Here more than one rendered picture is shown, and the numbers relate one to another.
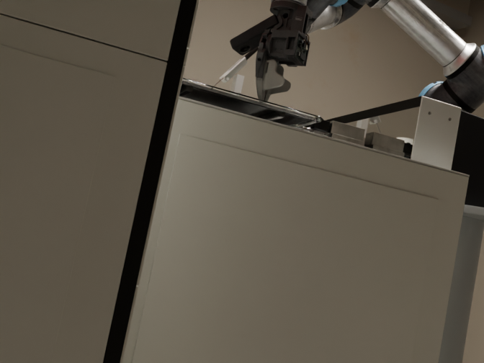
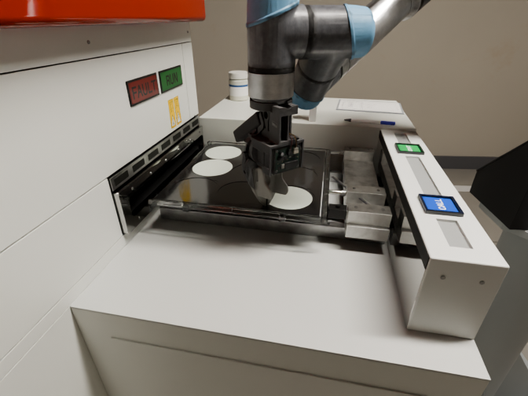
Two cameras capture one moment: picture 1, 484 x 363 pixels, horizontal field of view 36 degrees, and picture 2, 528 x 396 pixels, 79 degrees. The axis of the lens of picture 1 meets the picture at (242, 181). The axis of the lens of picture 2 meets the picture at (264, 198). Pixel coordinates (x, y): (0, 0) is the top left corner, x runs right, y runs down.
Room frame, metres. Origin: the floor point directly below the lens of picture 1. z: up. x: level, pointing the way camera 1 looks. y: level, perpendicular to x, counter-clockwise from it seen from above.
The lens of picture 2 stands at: (1.02, -0.29, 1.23)
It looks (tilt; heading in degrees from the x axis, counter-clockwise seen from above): 30 degrees down; 30
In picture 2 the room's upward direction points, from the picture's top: straight up
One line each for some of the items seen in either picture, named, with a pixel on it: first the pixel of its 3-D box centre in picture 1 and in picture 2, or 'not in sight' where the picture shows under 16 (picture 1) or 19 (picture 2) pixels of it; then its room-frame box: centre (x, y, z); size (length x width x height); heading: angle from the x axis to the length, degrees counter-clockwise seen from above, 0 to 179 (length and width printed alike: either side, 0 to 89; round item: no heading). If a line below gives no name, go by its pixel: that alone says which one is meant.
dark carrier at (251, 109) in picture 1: (210, 108); (252, 172); (1.62, 0.10, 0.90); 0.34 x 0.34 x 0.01; 19
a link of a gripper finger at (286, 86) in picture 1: (276, 86); (277, 185); (1.50, -0.03, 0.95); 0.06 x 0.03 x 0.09; 63
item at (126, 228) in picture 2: not in sight; (170, 168); (1.54, 0.29, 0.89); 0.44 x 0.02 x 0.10; 19
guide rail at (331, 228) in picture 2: not in sight; (266, 222); (1.53, 0.00, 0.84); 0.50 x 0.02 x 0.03; 109
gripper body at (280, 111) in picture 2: (285, 34); (273, 134); (1.49, -0.03, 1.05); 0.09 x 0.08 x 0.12; 63
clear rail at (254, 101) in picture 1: (239, 97); (232, 210); (1.45, 0.04, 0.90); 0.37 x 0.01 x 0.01; 109
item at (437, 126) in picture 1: (366, 147); (412, 202); (1.68, -0.26, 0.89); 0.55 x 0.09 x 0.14; 19
